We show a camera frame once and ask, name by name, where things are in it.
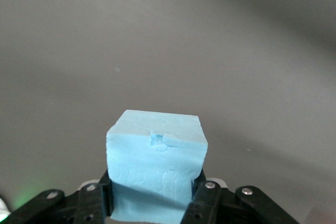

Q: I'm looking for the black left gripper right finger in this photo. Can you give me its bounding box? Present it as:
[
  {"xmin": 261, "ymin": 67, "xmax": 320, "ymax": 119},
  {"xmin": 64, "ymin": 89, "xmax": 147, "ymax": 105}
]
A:
[{"xmin": 181, "ymin": 168, "xmax": 300, "ymax": 224}]

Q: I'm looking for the light blue foam block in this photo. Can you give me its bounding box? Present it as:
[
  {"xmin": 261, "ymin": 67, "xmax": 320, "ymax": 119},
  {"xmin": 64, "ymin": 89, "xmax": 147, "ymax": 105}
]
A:
[{"xmin": 106, "ymin": 109, "xmax": 209, "ymax": 221}]

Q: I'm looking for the dark grey table mat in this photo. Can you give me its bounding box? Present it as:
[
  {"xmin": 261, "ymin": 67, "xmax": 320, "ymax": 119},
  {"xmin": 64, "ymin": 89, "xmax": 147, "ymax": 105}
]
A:
[{"xmin": 0, "ymin": 0, "xmax": 336, "ymax": 224}]

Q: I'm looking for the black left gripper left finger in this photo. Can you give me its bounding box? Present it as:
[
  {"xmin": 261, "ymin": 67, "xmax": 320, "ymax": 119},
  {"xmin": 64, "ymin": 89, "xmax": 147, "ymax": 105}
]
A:
[{"xmin": 7, "ymin": 168, "xmax": 116, "ymax": 224}]

